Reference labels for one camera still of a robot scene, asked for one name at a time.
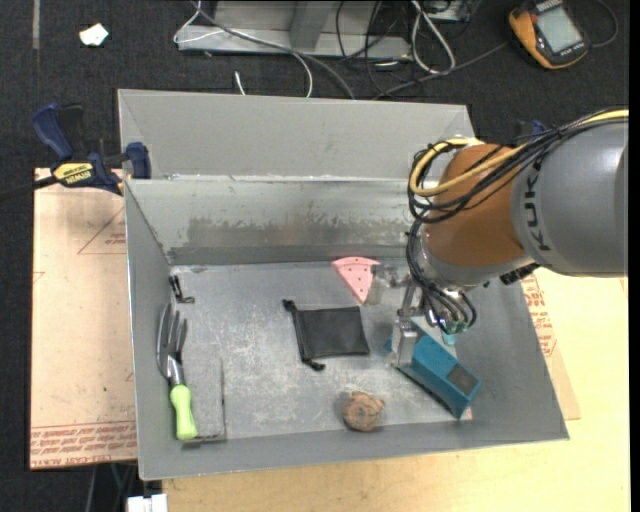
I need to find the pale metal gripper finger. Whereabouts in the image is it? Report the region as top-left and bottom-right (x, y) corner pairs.
(392, 325), (417, 370)

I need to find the teal box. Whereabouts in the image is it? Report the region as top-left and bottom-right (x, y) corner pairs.
(383, 319), (483, 420)

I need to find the pink dotted wedge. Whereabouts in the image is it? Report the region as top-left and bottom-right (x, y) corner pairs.
(331, 256), (381, 305)

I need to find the brown spiral shell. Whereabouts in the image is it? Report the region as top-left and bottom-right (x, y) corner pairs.
(341, 390), (386, 433)

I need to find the grey metal bin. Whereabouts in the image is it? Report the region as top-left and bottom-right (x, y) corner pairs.
(117, 88), (571, 482)

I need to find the grey flat block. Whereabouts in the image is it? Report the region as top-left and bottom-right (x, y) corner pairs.
(187, 352), (228, 442)

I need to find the small black clip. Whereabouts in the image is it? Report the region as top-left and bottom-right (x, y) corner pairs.
(168, 274), (196, 305)

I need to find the brown cardboard board red print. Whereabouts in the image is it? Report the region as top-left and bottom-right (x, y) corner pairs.
(29, 167), (582, 471)

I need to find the black drawstring pouch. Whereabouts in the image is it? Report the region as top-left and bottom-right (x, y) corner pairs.
(281, 298), (372, 372)

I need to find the green handled garden fork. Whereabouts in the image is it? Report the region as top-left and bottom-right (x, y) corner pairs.
(155, 301), (200, 442)

